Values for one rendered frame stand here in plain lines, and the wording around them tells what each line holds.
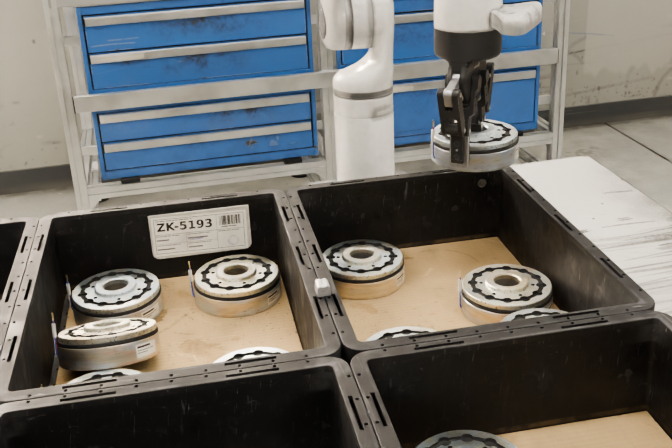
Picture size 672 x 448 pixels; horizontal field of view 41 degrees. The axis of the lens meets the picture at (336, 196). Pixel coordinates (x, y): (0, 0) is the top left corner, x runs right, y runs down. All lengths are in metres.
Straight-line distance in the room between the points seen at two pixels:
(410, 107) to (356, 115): 1.73
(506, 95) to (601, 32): 1.18
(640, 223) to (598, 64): 2.74
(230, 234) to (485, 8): 0.43
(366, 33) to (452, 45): 0.35
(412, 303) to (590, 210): 0.66
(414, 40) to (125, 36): 0.94
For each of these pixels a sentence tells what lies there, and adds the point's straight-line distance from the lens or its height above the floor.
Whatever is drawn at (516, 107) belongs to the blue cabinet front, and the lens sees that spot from 3.21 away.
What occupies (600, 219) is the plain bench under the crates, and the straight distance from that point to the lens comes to 1.62.
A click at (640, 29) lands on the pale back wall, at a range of 4.38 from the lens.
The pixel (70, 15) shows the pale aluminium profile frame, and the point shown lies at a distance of 3.52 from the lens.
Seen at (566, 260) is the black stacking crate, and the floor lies 0.90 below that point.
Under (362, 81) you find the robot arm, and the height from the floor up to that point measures 1.00.
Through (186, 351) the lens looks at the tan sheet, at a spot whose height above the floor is 0.83.
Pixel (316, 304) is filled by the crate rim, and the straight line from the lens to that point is 0.89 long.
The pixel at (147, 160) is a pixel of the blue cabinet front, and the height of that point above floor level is 0.37.
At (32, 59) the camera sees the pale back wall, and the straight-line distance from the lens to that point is 3.77.
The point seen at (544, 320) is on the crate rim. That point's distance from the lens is 0.84.
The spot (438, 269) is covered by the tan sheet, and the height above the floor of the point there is 0.83.
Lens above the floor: 1.35
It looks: 23 degrees down
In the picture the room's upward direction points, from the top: 3 degrees counter-clockwise
